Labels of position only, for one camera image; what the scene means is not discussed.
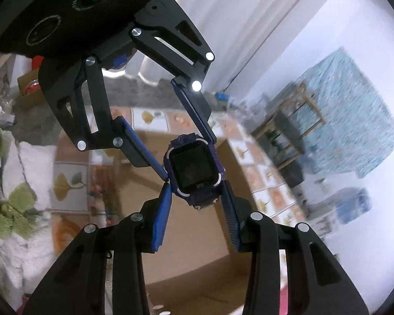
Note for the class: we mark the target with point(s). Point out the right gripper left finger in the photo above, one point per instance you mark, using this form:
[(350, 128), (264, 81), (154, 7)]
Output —
[(101, 257)]

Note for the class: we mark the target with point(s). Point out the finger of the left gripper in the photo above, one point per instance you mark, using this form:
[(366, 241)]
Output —
[(163, 32), (61, 82)]

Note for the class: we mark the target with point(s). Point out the purple kids smartwatch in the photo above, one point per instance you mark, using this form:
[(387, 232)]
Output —
[(194, 170)]

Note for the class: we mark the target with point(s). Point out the brown paper bag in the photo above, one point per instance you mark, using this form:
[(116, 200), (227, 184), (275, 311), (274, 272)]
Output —
[(31, 94)]

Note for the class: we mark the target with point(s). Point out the white green fluffy blanket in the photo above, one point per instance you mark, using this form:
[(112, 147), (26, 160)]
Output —
[(26, 247)]

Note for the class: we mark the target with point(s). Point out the white curtain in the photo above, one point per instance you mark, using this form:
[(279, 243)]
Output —
[(234, 30)]

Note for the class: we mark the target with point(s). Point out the ginkgo macaron patterned mat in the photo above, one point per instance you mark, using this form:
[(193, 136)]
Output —
[(83, 188)]

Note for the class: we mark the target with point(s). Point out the blue water bottle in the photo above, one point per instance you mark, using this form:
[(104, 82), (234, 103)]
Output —
[(351, 203)]

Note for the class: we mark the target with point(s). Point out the wooden chair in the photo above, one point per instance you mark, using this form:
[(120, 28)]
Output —
[(279, 124)]

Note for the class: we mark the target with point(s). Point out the teal patterned cloth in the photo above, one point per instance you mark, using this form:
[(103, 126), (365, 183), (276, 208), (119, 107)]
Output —
[(358, 133)]

